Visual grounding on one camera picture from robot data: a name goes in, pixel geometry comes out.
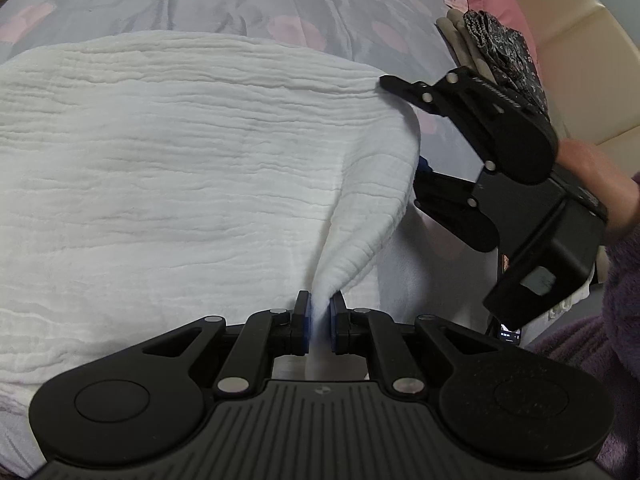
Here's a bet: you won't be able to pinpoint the white crinkled garment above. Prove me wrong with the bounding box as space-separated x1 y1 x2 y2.
0 30 503 463

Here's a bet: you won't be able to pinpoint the person's right hand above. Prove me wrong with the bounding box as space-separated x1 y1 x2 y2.
556 138 639 237

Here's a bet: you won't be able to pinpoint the purple fleece clothing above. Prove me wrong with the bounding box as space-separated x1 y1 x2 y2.
527 305 640 480

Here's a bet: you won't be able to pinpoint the person's right forearm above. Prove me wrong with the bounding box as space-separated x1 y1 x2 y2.
597 170 640 313

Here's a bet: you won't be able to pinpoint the dark floral folded pants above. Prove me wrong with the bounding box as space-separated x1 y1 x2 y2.
462 9 552 122

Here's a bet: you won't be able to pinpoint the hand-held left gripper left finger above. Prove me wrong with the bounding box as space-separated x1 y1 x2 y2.
141 290 314 400

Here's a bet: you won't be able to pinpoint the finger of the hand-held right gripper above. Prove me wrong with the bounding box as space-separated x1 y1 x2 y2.
413 157 484 222
379 66 526 172

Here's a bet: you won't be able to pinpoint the beige padded headboard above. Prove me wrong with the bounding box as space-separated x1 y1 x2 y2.
500 0 640 147

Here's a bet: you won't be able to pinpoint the olive folded garment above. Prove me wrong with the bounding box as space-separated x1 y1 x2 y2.
436 7 493 78

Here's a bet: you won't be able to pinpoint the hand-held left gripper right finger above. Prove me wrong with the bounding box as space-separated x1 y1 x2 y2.
328 291 502 401

